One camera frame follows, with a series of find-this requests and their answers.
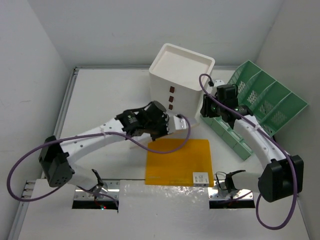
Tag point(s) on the metal base plate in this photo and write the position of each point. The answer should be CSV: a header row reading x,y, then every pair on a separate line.
x,y
216,194
111,188

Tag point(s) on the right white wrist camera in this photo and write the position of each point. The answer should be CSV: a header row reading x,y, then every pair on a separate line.
x,y
214,84

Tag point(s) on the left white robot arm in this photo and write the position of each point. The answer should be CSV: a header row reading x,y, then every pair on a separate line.
x,y
58,159

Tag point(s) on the white three-drawer organizer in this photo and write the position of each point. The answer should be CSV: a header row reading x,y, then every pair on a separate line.
x,y
174,78

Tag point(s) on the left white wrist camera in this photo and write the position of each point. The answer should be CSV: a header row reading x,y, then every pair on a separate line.
x,y
176,123

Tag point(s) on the small white box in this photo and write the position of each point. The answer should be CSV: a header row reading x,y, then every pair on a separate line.
x,y
200,179

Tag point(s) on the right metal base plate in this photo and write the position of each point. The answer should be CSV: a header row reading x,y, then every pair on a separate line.
x,y
216,194

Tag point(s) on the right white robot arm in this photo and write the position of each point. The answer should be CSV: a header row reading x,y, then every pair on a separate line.
x,y
282,174

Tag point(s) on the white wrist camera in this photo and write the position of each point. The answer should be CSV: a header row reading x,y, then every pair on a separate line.
x,y
214,84
176,123

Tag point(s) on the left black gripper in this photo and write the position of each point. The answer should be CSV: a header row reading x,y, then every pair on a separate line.
x,y
164,120

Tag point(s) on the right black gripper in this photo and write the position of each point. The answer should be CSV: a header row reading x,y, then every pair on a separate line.
x,y
205,109

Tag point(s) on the yellow folder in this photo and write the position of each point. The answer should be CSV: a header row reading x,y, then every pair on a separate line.
x,y
176,168

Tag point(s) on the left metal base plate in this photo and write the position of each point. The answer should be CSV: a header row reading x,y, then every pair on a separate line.
x,y
111,188

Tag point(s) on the clear sleeve with papers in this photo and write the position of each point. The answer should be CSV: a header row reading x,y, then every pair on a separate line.
x,y
144,139

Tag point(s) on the green plastic file tray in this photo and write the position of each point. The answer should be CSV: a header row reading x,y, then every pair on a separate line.
x,y
272,103

